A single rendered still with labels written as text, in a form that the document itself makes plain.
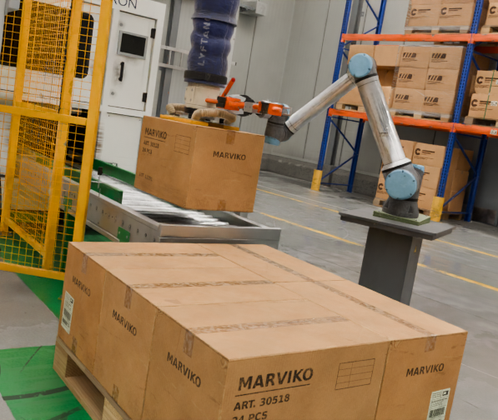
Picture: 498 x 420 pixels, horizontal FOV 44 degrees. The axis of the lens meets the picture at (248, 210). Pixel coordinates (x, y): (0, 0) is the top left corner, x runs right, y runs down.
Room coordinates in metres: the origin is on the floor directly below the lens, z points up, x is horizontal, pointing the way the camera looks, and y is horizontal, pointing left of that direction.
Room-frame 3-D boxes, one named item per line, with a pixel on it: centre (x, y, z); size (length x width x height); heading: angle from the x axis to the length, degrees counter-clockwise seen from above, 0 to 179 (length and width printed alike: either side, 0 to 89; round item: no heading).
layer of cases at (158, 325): (2.26, -0.06, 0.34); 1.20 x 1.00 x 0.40; 36
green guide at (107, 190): (4.05, 1.22, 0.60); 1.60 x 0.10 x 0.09; 36
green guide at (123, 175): (4.37, 0.79, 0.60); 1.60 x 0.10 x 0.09; 36
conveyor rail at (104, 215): (3.73, 1.06, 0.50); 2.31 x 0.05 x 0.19; 36
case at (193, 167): (3.28, 0.31, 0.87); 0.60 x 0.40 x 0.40; 36
